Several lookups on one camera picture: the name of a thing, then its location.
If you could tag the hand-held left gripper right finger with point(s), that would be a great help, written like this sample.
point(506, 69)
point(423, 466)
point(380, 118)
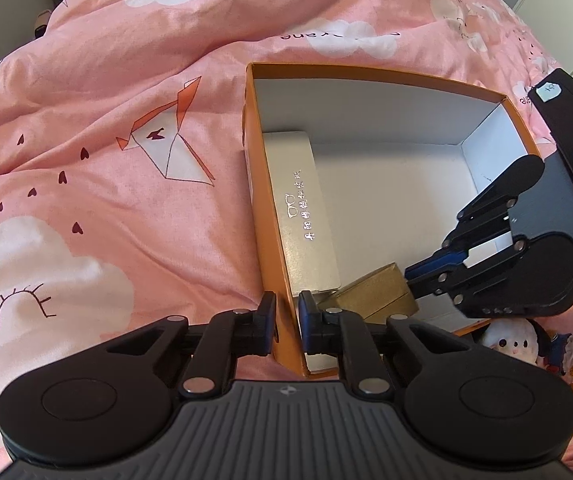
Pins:
point(307, 321)

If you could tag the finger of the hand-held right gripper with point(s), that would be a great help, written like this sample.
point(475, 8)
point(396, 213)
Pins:
point(496, 187)
point(471, 272)

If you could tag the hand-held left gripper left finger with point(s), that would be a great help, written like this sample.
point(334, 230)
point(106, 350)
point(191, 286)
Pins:
point(269, 324)

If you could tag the gold cardboard box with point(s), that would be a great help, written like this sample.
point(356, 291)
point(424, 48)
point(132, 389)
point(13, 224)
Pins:
point(371, 291)

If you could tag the orange cardboard box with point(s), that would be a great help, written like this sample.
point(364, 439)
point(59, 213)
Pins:
point(391, 175)

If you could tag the white plush toy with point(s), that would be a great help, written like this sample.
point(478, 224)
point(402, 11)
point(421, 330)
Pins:
point(508, 340)

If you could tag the silver-white glasses case box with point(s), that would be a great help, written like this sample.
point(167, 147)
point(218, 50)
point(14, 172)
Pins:
point(306, 210)

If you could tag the pink printed blanket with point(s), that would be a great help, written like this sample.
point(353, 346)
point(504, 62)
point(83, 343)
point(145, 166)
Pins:
point(116, 85)

